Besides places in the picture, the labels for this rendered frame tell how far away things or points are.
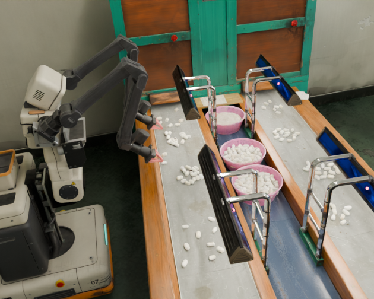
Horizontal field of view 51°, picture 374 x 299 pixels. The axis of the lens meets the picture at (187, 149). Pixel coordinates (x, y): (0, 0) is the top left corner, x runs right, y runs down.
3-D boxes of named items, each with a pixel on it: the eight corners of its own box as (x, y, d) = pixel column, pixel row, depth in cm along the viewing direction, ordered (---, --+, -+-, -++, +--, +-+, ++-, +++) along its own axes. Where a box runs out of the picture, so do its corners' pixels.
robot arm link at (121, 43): (123, 27, 213) (126, 34, 205) (138, 47, 221) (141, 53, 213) (58, 75, 218) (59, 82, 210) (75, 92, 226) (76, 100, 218)
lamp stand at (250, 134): (252, 146, 249) (253, 80, 224) (243, 130, 265) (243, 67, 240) (280, 142, 250) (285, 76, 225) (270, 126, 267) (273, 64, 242)
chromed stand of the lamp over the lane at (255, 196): (225, 283, 165) (222, 203, 140) (215, 247, 182) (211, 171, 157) (269, 275, 167) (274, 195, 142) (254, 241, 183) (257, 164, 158)
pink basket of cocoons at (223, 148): (237, 183, 219) (237, 169, 214) (211, 160, 239) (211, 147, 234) (274, 166, 229) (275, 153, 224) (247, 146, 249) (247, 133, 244)
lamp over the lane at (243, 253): (230, 265, 128) (230, 250, 123) (197, 158, 179) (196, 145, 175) (254, 261, 128) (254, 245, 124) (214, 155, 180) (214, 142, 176)
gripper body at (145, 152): (153, 145, 211) (141, 139, 208) (154, 155, 202) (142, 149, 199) (146, 153, 213) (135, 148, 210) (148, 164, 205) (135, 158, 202)
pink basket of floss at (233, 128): (231, 141, 255) (230, 129, 249) (198, 130, 270) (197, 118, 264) (252, 123, 271) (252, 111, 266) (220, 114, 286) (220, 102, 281)
